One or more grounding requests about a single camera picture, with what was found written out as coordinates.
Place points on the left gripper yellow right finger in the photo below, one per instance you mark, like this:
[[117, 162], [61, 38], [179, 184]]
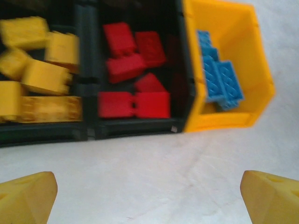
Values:
[[275, 203]]

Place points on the yellow plastic bin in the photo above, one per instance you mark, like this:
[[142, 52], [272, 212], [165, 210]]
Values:
[[233, 46]]

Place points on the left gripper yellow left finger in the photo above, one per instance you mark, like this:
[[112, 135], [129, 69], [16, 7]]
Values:
[[23, 203]]

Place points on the blue two-by-four lego brick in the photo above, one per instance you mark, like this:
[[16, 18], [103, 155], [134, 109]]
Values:
[[230, 84]]

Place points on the red lego brick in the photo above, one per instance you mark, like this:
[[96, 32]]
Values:
[[125, 67], [149, 82], [150, 49], [153, 105], [118, 38], [114, 105]]

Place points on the black plastic bin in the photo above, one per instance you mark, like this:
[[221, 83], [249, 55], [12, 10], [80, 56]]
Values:
[[46, 133], [140, 127]]

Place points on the small blue lego brick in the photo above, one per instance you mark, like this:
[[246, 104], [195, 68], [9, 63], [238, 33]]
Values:
[[204, 37]]

